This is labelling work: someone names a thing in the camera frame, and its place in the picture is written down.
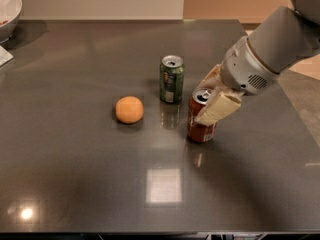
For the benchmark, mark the white bowl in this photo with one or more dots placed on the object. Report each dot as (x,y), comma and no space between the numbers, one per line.
(10,11)

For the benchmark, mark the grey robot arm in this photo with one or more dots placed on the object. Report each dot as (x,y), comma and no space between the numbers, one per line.
(286,37)

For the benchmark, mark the red coke can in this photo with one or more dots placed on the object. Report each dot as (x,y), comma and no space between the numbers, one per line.
(197,131)

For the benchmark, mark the green soda can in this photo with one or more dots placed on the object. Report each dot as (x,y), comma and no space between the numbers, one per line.
(171,78)

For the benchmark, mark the white paper napkin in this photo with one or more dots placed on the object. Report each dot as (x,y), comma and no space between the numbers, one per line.
(5,56)

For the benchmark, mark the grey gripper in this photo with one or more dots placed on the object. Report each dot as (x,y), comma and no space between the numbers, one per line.
(246,68)

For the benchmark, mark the orange fruit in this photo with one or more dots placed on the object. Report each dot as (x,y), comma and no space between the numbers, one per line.
(129,110)

